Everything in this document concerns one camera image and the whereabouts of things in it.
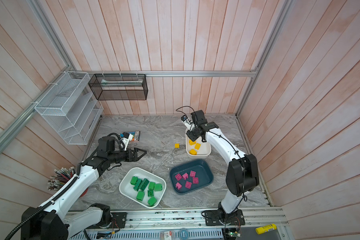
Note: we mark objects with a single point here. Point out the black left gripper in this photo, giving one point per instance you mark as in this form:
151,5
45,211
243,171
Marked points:
135,157

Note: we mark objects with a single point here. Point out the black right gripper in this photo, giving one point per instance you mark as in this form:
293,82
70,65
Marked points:
189,134

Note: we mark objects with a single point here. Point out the green lego cube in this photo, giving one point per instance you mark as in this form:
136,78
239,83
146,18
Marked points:
151,186
140,196
152,201
158,187
134,180

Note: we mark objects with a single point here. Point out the dark green 2x4 lego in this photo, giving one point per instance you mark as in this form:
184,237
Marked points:
144,184

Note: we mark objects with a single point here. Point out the long green lego brick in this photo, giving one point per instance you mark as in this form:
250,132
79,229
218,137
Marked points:
137,185

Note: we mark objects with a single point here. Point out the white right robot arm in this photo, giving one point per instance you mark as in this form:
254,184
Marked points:
242,173

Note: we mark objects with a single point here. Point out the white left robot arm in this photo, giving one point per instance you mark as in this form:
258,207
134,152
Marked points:
49,221

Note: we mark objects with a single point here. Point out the highlighter marker pack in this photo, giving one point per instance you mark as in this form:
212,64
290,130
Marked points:
136,136

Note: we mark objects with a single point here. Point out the white rectangular bin far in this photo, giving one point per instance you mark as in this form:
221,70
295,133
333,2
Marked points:
204,151

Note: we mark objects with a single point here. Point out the white rectangular bin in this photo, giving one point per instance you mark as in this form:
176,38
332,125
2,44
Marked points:
128,191
204,151

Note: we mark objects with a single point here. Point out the white rectangular bin near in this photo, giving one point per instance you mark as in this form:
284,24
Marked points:
128,191

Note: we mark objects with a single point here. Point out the teal rectangular bin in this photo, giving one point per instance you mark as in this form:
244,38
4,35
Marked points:
203,178

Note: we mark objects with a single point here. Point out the red cup of pencils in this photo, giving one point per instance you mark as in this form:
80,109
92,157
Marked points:
60,178

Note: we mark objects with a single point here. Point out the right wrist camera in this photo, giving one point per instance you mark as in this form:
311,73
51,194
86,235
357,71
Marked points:
187,122

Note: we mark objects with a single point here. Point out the white wire mesh shelf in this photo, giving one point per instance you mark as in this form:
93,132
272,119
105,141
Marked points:
69,110

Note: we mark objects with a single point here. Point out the black mesh wall basket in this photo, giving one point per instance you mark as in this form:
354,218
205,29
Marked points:
119,87

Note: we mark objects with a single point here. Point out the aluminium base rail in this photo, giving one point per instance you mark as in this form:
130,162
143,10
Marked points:
191,224

